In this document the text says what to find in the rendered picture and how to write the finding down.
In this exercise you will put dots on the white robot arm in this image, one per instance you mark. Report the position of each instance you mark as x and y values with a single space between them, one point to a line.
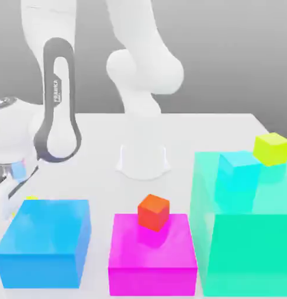
143 70

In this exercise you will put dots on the small cyan cube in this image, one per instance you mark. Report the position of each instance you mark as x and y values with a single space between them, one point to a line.
239 172

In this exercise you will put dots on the large blue box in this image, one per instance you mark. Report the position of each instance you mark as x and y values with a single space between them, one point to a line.
40 245

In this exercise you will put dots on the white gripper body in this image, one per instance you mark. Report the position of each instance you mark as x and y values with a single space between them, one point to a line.
7 193

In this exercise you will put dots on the large teal box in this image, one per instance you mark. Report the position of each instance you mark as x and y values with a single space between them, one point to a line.
246 252

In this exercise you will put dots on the small lime cube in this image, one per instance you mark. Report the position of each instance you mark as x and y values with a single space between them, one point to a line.
271 149

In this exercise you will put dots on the large magenta box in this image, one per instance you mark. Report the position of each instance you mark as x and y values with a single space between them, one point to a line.
152 268

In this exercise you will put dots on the small orange cube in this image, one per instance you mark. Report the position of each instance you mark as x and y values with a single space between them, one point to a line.
153 213

